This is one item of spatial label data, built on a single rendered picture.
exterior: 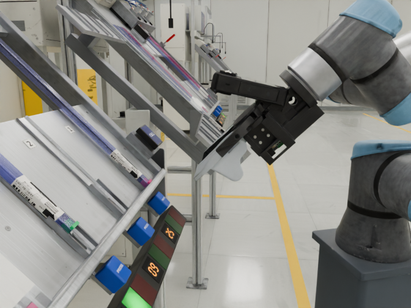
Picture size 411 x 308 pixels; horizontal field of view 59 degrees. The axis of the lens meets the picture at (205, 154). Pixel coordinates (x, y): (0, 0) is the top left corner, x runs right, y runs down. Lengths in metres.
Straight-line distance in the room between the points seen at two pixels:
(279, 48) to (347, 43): 7.56
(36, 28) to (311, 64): 1.28
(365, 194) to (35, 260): 0.60
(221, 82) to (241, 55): 7.53
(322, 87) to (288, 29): 7.60
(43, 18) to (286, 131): 1.27
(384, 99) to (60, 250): 0.48
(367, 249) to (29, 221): 0.62
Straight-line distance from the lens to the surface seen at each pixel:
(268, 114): 0.54
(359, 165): 0.78
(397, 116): 0.62
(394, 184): 0.70
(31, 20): 1.66
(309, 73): 0.54
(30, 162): 0.49
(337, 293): 0.87
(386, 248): 0.81
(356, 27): 0.56
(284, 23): 8.14
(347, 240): 0.82
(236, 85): 0.54
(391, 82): 0.59
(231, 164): 0.54
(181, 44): 5.05
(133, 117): 0.92
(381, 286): 0.82
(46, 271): 0.39
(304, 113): 0.56
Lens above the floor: 0.92
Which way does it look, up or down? 13 degrees down
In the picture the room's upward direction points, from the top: straight up
